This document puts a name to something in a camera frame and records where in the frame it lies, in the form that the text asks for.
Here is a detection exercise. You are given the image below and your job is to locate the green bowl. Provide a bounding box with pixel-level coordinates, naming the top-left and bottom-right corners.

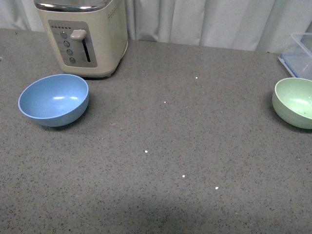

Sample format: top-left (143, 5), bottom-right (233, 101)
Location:
top-left (272, 78), bottom-right (312, 130)

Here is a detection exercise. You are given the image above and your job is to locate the blue bowl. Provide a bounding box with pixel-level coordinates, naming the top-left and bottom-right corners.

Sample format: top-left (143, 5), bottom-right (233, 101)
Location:
top-left (18, 74), bottom-right (89, 127)

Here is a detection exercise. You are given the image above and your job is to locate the cream two-slot toaster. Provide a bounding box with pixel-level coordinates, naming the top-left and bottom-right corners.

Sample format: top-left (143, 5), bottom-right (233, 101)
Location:
top-left (34, 0), bottom-right (128, 78)

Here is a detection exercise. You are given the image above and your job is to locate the white curtain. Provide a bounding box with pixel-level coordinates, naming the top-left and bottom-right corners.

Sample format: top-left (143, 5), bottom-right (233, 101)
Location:
top-left (0, 0), bottom-right (312, 54)

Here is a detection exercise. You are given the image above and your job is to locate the blue-rimmed container lid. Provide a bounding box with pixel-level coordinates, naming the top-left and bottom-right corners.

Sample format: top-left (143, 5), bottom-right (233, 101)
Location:
top-left (278, 55), bottom-right (312, 80)

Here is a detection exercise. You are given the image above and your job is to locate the clear plastic food container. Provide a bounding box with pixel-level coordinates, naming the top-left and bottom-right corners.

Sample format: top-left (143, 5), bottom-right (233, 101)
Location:
top-left (282, 32), bottom-right (312, 80)

